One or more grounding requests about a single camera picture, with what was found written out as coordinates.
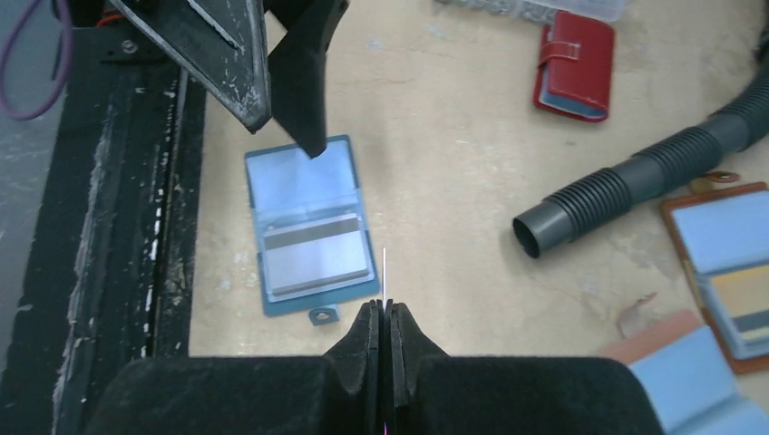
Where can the red card case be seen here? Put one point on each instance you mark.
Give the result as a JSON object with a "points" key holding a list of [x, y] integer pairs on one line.
{"points": [[575, 66]]}

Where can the clear plastic screw box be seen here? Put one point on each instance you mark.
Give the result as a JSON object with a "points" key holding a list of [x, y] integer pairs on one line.
{"points": [[543, 11]]}

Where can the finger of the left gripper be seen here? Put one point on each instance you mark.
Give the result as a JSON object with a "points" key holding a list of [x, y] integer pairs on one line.
{"points": [[297, 68], [221, 43]]}

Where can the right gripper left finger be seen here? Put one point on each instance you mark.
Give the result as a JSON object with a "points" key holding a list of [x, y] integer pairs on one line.
{"points": [[332, 393]]}

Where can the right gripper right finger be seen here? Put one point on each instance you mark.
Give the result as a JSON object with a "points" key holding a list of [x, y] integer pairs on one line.
{"points": [[428, 391]]}

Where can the pink open card holder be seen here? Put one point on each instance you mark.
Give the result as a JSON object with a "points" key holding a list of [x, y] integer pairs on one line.
{"points": [[687, 379]]}

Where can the black table front rail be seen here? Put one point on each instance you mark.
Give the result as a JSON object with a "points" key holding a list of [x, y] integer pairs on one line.
{"points": [[110, 274]]}

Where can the brown open card holder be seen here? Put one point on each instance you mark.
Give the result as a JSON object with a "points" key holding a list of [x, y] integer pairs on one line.
{"points": [[720, 233]]}

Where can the blue leather card holder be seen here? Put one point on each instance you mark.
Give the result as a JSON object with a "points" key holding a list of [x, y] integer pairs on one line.
{"points": [[285, 188]]}

